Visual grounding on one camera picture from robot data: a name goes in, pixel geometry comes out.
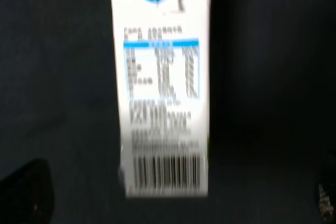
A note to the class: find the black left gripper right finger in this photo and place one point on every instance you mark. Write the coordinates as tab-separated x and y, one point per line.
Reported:
324	189

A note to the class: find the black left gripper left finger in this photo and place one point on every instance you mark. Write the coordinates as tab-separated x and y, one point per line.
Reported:
27	194

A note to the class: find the white blue milk carton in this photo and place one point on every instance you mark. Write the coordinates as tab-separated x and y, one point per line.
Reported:
161	50

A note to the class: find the black tablecloth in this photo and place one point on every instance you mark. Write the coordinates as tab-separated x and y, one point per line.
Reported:
272	72

